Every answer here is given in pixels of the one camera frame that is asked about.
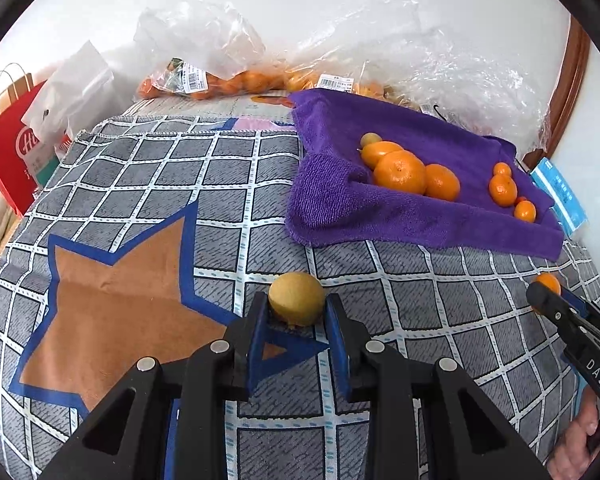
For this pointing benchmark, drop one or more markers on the large mandarin orange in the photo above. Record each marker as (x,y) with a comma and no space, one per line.
(399,171)

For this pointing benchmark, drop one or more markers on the purple towel covered tray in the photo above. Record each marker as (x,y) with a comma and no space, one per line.
(330,185)

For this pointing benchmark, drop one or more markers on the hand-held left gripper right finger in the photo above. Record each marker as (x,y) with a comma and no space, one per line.
(337,355)

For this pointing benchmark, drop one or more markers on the pale patterned bedsheet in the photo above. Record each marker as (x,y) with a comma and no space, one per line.
(205,107)

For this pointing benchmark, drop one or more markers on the white teal printed bag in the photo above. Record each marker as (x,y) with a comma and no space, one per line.
(45,165)

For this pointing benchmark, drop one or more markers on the white plastic bag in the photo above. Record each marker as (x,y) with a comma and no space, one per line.
(75,90)

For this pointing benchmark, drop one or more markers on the yellow-green round fruit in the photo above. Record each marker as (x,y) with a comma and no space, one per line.
(296,305)
(370,139)

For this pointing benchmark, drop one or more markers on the crumpled clear plastic bag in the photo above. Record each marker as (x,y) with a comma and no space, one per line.
(470,70)

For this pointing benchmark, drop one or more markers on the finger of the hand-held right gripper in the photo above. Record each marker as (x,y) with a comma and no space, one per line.
(577,305)
(547,302)

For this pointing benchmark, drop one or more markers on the brown wooden door frame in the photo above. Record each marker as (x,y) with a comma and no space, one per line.
(570,85)

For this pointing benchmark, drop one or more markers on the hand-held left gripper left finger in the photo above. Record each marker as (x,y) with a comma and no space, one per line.
(257,355)

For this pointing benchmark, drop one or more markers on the blue tissue pack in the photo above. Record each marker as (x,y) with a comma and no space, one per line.
(562,195)

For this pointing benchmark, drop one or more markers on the red paper bag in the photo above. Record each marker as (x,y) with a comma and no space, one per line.
(10,150)

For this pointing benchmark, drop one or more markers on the person's right hand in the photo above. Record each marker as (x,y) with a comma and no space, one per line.
(577,427)

